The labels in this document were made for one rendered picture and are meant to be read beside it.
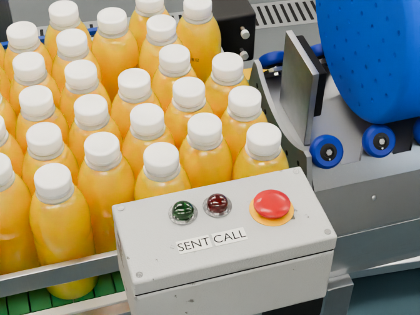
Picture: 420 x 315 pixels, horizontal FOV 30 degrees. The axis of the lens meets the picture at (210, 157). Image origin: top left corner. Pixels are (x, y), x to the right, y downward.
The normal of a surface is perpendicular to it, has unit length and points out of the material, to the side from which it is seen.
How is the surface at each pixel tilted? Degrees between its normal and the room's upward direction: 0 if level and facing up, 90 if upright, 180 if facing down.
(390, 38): 90
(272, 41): 0
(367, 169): 52
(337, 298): 90
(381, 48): 90
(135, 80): 0
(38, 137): 0
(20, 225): 90
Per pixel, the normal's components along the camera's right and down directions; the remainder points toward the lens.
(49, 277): 0.29, 0.68
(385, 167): 0.23, 0.09
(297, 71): -0.96, 0.19
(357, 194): 0.27, 0.40
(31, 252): 0.83, 0.40
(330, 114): 0.01, -0.71
